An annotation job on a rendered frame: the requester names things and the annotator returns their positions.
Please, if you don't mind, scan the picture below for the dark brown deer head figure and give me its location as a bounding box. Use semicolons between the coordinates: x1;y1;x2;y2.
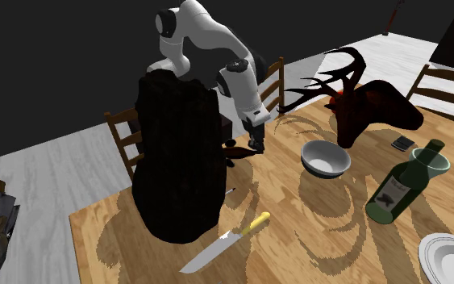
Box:
277;46;425;150

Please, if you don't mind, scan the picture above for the white plate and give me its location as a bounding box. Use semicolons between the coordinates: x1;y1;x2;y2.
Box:
418;232;454;284

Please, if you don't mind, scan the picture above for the small black flat box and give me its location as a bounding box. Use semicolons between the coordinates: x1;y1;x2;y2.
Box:
391;135;416;152

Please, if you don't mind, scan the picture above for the red object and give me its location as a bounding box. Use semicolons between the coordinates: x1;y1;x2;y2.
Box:
327;90;344;111

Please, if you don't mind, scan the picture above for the dark brown pointed object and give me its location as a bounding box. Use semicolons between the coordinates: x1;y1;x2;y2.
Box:
222;146;257;161

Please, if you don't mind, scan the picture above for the yellow handled kitchen knife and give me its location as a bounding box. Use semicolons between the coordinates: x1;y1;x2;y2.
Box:
178;211;272;274

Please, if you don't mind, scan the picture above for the wooden table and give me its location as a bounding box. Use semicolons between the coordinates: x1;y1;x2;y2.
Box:
68;92;454;284

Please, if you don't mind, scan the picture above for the green wine bottle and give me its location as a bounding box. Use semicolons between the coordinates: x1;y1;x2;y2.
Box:
364;138;447;226

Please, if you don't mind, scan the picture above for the grey bowl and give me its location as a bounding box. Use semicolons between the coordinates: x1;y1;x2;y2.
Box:
299;140;352;180

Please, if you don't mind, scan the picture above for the dark robot stand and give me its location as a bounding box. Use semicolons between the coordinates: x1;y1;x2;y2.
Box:
131;69;228;244

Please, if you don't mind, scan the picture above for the brown wooden chair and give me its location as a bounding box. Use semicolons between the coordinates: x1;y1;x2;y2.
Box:
103;107;146;182
406;63;454;132
258;56;285;116

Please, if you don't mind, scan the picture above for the pale green glass cup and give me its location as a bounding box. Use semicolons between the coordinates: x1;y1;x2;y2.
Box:
408;147;452;182

